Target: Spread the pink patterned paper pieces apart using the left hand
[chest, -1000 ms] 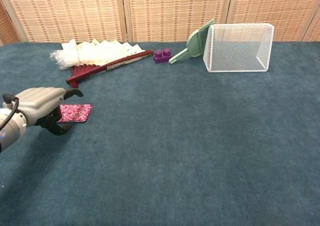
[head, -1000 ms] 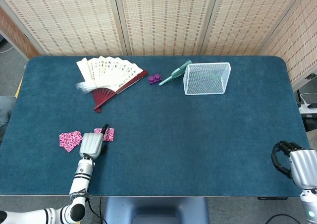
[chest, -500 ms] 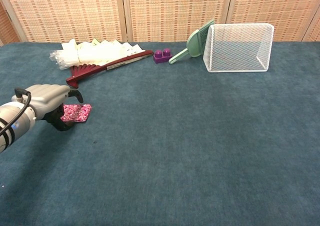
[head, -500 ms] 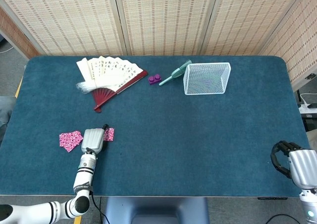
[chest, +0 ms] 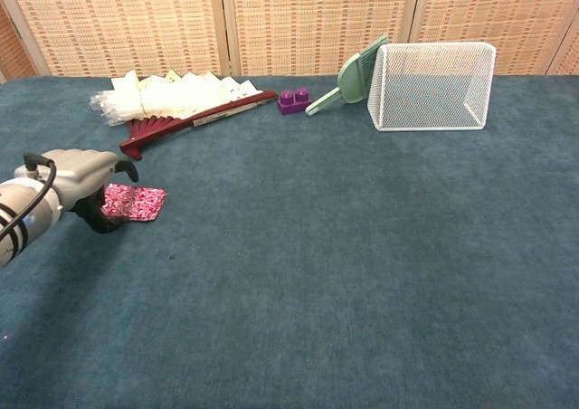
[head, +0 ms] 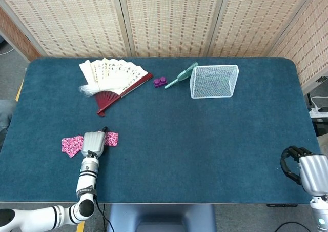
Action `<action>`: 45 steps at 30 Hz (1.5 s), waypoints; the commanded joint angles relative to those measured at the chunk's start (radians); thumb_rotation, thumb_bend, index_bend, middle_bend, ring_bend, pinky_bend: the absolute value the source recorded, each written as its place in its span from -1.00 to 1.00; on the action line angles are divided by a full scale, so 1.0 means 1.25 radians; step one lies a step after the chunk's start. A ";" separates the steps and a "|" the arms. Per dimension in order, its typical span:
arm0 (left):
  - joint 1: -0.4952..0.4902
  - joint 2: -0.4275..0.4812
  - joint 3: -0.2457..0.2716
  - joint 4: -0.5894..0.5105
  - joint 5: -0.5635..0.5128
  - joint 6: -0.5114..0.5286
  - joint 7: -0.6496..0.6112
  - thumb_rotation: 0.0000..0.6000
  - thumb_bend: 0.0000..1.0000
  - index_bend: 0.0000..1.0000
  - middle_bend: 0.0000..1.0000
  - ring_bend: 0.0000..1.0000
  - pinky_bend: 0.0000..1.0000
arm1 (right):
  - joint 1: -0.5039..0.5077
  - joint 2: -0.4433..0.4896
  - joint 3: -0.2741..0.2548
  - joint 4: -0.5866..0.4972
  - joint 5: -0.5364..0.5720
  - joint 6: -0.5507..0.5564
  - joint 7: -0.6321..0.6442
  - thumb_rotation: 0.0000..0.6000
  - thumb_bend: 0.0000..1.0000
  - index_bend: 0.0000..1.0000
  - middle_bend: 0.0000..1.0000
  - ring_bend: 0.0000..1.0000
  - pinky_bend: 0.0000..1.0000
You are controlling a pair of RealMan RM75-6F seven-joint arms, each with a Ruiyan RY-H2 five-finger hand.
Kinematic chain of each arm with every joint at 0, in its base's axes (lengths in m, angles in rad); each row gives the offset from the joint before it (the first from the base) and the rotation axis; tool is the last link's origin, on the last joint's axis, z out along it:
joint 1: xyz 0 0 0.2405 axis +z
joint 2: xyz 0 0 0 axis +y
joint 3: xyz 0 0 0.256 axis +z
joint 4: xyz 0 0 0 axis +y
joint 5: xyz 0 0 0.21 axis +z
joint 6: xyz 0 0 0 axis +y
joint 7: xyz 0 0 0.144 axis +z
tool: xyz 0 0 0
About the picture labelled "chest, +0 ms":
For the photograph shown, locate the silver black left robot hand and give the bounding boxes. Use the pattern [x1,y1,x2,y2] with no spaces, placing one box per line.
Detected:
[13,148,140,235]

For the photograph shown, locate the pink-patterned card stack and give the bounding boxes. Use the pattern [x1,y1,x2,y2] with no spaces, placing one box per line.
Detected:
[100,183,168,225]

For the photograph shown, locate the red ribbed paper folding fan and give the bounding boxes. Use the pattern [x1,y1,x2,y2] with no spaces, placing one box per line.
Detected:
[110,68,279,162]

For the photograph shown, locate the brown woven screen panel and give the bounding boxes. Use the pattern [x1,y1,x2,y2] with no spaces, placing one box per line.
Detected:
[0,1,40,82]

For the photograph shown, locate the woven bamboo screen panel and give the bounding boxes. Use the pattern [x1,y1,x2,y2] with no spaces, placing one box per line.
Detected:
[546,31,579,77]
[408,0,579,77]
[220,0,424,78]
[0,0,230,79]

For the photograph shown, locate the purple toy brick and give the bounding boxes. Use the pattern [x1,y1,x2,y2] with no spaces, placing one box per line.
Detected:
[277,87,314,117]

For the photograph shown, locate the teal felt table mat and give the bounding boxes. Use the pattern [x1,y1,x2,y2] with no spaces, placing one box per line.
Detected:
[0,74,579,409]

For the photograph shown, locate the green plastic scoop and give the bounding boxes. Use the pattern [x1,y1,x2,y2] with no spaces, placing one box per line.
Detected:
[304,34,391,118]

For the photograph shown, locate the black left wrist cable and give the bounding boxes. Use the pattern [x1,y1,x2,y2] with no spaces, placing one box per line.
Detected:
[0,153,58,243]

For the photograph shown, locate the white wire mesh basket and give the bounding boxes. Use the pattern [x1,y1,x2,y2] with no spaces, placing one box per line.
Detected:
[365,42,498,133]

